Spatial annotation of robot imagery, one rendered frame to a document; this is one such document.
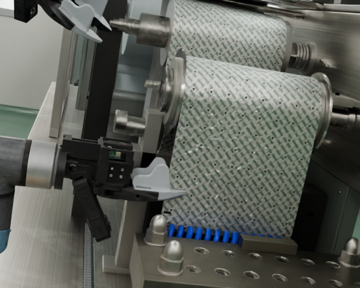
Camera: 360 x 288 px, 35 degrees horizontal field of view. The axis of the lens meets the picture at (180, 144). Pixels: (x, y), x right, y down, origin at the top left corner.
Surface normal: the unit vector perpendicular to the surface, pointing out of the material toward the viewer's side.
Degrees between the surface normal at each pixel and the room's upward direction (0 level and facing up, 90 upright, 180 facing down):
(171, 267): 90
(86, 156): 90
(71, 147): 90
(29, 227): 0
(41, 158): 61
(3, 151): 53
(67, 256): 0
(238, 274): 0
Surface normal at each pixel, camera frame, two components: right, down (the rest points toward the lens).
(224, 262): 0.18, -0.96
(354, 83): -0.97, -0.14
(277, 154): 0.15, 0.25
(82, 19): -0.36, 0.51
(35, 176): 0.10, 0.48
